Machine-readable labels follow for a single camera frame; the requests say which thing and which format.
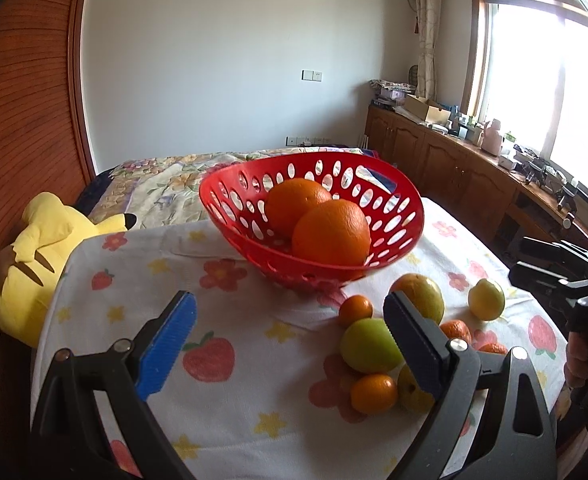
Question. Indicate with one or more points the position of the wooden framed window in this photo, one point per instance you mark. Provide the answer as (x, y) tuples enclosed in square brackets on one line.
[(523, 75)]

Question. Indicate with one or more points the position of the floral bed blanket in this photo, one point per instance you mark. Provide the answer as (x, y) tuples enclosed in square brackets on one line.
[(149, 180)]

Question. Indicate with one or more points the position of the white wall switch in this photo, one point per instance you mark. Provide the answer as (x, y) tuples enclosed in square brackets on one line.
[(312, 75)]

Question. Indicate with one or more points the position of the bumpy mandarin orange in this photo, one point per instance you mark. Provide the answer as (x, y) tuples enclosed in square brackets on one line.
[(456, 330)]

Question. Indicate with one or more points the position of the yellow plush toy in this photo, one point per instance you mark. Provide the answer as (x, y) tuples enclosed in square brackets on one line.
[(34, 240)]

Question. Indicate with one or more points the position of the wooden wardrobe door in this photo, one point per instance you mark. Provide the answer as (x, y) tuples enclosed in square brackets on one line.
[(24, 110)]

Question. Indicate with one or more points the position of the white fruit-print cloth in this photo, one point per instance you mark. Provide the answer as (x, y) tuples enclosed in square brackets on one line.
[(254, 340)]

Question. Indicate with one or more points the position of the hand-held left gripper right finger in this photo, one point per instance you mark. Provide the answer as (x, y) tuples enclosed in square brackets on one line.
[(416, 355)]

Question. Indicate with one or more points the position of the green apple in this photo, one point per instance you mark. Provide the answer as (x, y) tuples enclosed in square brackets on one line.
[(366, 345)]

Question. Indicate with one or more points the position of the yellow lemon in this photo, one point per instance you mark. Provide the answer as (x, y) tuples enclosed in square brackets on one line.
[(486, 299)]

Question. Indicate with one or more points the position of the red perforated plastic basket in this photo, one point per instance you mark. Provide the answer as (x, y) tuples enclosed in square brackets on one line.
[(274, 266)]

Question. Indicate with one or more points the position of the cardboard box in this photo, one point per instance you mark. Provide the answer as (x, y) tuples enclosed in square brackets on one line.
[(423, 107)]

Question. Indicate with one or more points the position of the large yellow-orange citrus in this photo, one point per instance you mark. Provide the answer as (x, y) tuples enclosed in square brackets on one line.
[(426, 295)]

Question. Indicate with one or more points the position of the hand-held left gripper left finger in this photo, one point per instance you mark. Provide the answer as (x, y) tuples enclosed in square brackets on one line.
[(166, 345)]

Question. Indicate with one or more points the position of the wooden cabinet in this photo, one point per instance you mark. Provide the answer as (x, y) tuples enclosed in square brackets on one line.
[(448, 160)]

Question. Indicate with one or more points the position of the large orange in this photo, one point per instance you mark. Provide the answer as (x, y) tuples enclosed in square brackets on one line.
[(331, 232), (294, 202)]

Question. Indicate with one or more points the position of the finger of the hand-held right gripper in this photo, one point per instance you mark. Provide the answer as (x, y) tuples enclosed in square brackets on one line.
[(538, 280), (558, 252)]

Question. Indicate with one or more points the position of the pink plastic bottle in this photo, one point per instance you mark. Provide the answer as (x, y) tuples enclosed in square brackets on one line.
[(492, 137)]

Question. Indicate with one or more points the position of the patterned beige curtain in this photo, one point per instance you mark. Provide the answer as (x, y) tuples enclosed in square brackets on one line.
[(426, 35)]

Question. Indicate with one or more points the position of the small tangerine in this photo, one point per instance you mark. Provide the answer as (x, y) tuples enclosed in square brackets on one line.
[(355, 310), (373, 394), (493, 348)]

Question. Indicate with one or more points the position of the white wall outlet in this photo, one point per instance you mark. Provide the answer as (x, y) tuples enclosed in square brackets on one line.
[(306, 140)]

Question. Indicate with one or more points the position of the yellow-green round fruit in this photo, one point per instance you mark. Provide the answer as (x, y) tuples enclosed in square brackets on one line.
[(408, 395)]

